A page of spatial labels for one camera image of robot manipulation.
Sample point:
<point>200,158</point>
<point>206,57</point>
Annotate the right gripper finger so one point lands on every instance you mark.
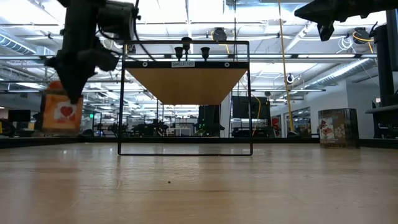
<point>312,17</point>
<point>312,7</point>

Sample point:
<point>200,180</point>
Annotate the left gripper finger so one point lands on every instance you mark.
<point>83,81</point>
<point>68,81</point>

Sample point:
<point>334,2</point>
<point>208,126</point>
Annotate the orange jar candle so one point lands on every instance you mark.
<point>62,119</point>

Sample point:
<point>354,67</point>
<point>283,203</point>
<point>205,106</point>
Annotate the black candlestick holder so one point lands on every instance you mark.
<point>186,40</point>
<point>179,49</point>
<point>205,49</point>

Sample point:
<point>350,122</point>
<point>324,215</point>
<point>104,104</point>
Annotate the grey glass jar candle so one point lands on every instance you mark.
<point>339,129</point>

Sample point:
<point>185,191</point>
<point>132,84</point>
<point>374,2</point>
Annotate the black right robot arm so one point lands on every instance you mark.
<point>367,6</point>

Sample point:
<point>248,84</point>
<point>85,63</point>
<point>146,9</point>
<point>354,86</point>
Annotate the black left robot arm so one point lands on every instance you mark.
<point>118,18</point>

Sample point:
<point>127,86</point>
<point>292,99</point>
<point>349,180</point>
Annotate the grey desk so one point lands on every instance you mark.
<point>382,109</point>

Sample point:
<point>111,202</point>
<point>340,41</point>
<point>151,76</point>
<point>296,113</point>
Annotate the black equipment cabinet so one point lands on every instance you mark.
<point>209,119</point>

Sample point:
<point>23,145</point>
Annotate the silver ceiling duct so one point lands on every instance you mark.
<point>15,43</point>
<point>342,73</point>

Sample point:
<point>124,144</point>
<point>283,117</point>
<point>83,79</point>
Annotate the wooden shelf black metal frame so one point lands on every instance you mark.
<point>186,84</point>

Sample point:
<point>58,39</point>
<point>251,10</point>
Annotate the black wall screen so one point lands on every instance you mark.
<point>248,107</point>

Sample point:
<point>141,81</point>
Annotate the black aluminium table frame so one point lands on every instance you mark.
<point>280,142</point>

